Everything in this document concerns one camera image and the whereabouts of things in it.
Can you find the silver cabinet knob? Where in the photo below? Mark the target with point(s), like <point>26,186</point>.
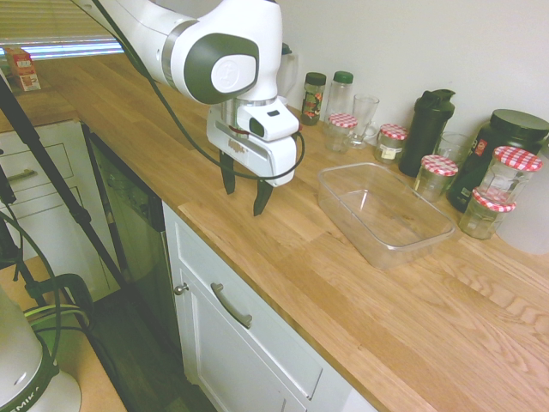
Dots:
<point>180,289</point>

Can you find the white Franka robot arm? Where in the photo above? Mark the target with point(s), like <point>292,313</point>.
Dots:
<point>141,26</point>

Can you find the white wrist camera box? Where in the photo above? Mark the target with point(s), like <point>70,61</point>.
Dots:
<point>274,124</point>

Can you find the black shaker bottle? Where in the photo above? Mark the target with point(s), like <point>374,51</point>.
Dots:
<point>424,133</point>

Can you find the dark dishwasher front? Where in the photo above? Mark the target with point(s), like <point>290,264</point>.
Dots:
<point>137,223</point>

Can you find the white counter base cabinet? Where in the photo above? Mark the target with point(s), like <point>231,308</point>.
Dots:
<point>257,377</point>

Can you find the black camera tripod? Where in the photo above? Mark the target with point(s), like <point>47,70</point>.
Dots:
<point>51,162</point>

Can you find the window blinds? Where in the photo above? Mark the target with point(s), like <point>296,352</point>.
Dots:
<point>43,21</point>

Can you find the black Vega protein tub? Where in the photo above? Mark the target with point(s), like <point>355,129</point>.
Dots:
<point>514,129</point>

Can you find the translucent pitcher green lid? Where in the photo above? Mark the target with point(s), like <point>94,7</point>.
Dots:
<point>289,77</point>

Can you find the clear drinking glass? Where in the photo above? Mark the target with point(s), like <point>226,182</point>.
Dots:
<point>454,148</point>

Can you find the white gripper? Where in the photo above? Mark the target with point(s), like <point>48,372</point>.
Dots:
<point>274,163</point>

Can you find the herb jar dark lid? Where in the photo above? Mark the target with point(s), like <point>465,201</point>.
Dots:
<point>313,103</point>

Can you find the labelled jar red checked lid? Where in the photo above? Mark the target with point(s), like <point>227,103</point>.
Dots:
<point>391,148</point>

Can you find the clear rectangular plastic container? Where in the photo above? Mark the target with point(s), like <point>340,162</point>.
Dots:
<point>386,214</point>

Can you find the faceted jar red checked lid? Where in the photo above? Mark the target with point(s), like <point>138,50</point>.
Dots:
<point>514,159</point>
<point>480,221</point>

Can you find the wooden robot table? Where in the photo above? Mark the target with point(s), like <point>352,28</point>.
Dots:
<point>86,377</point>

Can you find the tall clear glass mug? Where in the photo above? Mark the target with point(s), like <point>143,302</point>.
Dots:
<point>364,111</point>

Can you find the empty jar red checked lid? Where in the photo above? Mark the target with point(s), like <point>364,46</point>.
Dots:
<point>435,165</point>
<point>341,122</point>

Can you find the orange carton box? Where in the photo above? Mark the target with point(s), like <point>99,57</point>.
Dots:
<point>23,68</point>

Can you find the clear bottle green cap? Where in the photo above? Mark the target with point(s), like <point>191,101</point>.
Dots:
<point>341,94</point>

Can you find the white cabinet with drawers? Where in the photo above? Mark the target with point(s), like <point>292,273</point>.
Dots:
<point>38,201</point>

